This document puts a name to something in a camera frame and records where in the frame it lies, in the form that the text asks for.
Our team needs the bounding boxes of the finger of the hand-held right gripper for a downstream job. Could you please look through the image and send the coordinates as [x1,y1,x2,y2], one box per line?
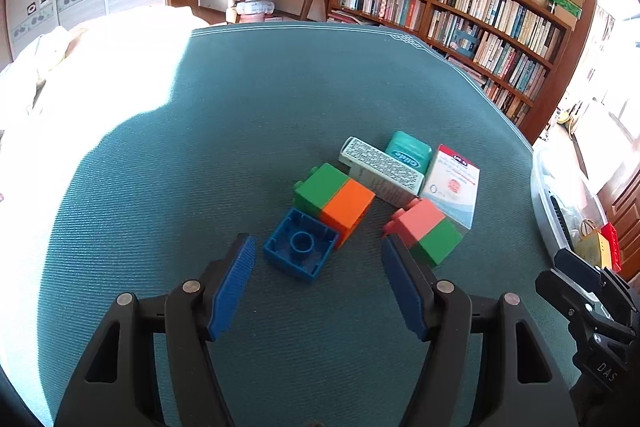
[554,248,638,313]
[535,269,633,343]

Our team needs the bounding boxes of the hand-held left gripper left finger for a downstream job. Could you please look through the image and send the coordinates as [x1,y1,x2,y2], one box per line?
[52,233,257,427]

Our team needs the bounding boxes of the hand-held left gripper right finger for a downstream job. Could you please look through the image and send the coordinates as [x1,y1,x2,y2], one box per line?
[380,236,581,427]

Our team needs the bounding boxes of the pink green toy block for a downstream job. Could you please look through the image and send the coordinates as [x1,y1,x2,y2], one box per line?
[382,198,463,267]

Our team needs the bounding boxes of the clear plastic bowl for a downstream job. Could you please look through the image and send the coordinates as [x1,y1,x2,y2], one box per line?
[530,102,640,275]

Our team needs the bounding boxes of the blue toy block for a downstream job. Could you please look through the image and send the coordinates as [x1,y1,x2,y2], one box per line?
[263,207,341,282]

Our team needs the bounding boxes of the white medicine box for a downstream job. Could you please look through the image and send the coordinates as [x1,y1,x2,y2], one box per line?
[419,144,482,230]

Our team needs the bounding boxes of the white patterned small box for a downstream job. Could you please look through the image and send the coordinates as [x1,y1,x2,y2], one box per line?
[339,137,426,202]

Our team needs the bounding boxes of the green orange toy block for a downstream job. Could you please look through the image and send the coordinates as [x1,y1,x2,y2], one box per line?
[292,163,376,250]

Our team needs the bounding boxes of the teal floss container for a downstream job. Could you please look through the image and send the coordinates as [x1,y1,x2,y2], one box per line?
[384,131,433,172]

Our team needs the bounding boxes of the teal cloth desktop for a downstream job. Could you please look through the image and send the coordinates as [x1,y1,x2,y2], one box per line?
[0,21,576,427]

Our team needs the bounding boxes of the wooden panel door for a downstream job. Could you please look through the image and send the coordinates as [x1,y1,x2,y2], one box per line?
[590,152,640,268]

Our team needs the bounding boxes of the blue keyhole book box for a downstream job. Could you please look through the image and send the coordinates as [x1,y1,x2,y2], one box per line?
[452,29,481,60]

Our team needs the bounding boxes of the rows of books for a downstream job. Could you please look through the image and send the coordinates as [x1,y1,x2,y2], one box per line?
[337,0,563,118]

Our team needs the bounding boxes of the white duvet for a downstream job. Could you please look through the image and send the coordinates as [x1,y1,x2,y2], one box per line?
[0,24,101,142]

